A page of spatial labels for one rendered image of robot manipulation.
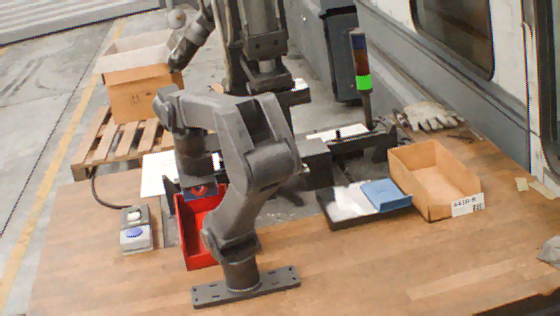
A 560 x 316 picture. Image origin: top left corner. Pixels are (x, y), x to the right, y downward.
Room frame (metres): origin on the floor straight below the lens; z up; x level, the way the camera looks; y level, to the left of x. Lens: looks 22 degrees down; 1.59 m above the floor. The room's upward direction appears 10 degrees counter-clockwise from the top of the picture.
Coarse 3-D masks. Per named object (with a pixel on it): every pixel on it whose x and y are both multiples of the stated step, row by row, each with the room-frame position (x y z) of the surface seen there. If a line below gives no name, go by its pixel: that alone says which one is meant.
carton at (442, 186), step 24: (408, 144) 1.49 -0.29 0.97; (432, 144) 1.50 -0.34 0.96; (408, 168) 1.49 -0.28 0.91; (432, 168) 1.49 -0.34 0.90; (456, 168) 1.37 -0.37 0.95; (408, 192) 1.36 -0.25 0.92; (432, 192) 1.36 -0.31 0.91; (456, 192) 1.34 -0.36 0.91; (480, 192) 1.26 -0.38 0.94; (432, 216) 1.24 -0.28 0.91; (456, 216) 1.25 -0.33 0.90
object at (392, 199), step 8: (368, 184) 1.42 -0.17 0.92; (376, 184) 1.41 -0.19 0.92; (384, 184) 1.41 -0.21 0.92; (392, 184) 1.40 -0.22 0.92; (368, 192) 1.38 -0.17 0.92; (376, 192) 1.38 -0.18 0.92; (384, 192) 1.37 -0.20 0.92; (392, 192) 1.36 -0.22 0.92; (400, 192) 1.35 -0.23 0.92; (376, 200) 1.34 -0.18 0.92; (384, 200) 1.33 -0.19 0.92; (392, 200) 1.28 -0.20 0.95; (400, 200) 1.28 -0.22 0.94; (408, 200) 1.29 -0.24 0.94; (376, 208) 1.30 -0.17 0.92; (384, 208) 1.28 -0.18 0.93; (392, 208) 1.29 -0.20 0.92
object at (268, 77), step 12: (240, 60) 1.71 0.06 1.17; (264, 60) 1.51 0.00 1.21; (276, 60) 1.61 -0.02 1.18; (252, 72) 1.54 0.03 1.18; (264, 72) 1.52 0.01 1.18; (276, 72) 1.51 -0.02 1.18; (288, 72) 1.49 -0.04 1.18; (252, 84) 1.49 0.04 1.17; (264, 84) 1.47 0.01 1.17; (276, 84) 1.48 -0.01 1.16; (288, 84) 1.48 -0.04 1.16; (300, 84) 1.52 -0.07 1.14; (240, 96) 1.51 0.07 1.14; (252, 96) 1.50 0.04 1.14; (276, 96) 1.49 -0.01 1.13; (288, 96) 1.49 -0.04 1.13; (300, 96) 1.49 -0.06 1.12
